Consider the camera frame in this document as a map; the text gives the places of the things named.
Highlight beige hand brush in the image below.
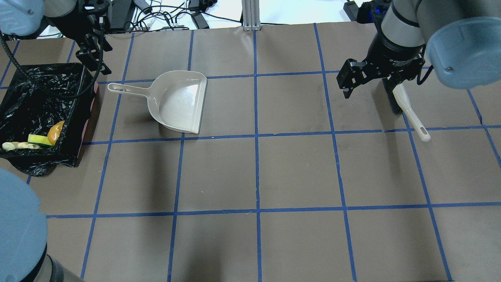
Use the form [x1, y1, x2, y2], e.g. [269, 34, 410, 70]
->
[382, 78, 431, 142]

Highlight aluminium frame post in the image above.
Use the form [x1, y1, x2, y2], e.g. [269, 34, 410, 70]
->
[241, 0, 261, 31]

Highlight yellow sponge wedge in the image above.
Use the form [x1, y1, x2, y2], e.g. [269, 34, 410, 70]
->
[27, 134, 54, 146]

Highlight black power adapter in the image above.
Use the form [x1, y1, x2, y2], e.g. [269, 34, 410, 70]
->
[106, 0, 135, 34]

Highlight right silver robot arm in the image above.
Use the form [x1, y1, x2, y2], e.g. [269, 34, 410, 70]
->
[337, 0, 501, 98]

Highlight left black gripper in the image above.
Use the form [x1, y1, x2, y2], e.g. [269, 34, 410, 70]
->
[52, 0, 113, 75]

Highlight toy croissant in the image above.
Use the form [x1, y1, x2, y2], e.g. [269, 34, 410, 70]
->
[2, 142, 41, 151]

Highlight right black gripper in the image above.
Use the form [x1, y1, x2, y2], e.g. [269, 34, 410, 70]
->
[337, 33, 425, 99]

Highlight bin with black bag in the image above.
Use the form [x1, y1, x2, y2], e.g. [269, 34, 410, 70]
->
[0, 63, 96, 177]

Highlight yellow-brown potato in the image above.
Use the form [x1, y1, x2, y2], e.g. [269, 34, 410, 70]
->
[47, 120, 65, 146]

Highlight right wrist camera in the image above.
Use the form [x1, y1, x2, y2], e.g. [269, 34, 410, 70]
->
[355, 0, 392, 24]

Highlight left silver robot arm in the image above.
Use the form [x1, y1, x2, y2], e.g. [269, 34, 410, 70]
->
[1, 0, 112, 282]

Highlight beige plastic dustpan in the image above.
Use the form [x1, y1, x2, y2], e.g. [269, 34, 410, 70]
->
[107, 70, 208, 134]

